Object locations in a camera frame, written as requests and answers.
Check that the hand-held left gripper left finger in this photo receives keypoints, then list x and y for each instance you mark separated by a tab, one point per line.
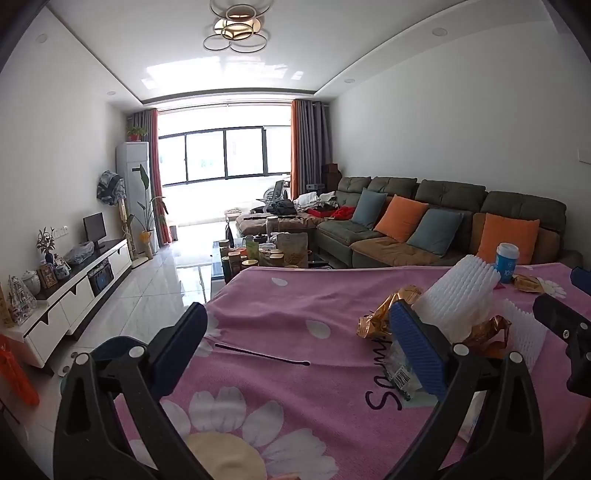
178	344

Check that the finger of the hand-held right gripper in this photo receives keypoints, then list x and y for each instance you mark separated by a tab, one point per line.
581	277
561	321

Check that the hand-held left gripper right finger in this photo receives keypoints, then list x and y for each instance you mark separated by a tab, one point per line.
415	344

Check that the clear plastic wrapper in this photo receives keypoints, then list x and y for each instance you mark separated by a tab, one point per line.
399	369

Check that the small white foam fruit net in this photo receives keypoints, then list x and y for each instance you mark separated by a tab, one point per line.
524	332

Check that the gold foil wrapper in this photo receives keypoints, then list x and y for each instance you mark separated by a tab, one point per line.
487	337
381	316

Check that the blue trash bin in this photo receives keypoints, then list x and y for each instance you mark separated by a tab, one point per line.
115	344

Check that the large white foam fruit net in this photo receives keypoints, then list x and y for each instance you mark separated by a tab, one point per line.
457	290

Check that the brown snack wrapper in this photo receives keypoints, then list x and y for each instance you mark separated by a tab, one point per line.
531	284

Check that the blue paper cup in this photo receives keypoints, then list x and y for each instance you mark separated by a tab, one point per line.
507	265

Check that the orange cushion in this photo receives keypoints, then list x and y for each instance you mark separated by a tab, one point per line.
508	237
399	219

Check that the black set-top appliance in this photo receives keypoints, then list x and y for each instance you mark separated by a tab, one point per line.
100	278

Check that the blue-grey cushion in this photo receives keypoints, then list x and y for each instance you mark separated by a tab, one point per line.
434	233
369	207

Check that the white tv stand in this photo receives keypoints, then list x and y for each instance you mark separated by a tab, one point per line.
69	304

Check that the pink floral blanket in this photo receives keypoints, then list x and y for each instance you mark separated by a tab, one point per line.
300	318

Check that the tall leafy plant in vase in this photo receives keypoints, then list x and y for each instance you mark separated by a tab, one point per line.
147	217

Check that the green sectional sofa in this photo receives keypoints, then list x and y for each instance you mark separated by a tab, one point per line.
341	233

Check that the clear plastic bag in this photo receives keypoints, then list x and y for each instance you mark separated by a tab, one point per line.
79	254

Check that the blue and white porcelain bowl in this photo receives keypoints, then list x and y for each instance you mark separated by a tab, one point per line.
62	271

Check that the black monitor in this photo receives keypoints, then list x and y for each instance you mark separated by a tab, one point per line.
94	226

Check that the kraft paper food bag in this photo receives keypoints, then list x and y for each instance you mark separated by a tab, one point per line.
292	251

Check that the red cloth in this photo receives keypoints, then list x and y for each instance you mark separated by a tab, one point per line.
344	213

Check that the white ceramic jar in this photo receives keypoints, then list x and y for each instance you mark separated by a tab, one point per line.
31	282

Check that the grey and orange curtain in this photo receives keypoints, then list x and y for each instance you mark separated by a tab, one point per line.
159	184
307	147

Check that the blue vase with branches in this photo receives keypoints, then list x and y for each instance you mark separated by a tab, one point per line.
47	247

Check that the model ship in plastic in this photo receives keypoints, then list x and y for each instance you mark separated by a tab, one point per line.
21	300

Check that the orange plastic bag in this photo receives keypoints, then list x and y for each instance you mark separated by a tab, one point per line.
16	369

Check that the white standing air conditioner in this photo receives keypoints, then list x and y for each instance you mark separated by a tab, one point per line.
131	184

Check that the cloth-covered fan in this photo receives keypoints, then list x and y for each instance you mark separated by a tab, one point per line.
111	187

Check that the black bag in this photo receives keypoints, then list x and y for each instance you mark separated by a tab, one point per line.
282	207

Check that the tall patterned box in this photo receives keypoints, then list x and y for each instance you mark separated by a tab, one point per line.
5	304

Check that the pile of white clothes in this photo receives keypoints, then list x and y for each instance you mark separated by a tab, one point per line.
307	201

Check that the grey office chair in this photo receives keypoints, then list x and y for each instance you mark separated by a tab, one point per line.
276	191

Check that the stacked brown boxes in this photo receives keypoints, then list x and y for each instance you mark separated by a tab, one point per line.
331	175

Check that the large window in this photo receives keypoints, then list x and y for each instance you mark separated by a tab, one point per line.
207	157

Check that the small potted plant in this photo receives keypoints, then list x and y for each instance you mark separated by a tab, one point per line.
136	133

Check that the wooden picture frame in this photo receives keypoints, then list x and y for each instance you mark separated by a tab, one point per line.
47	276

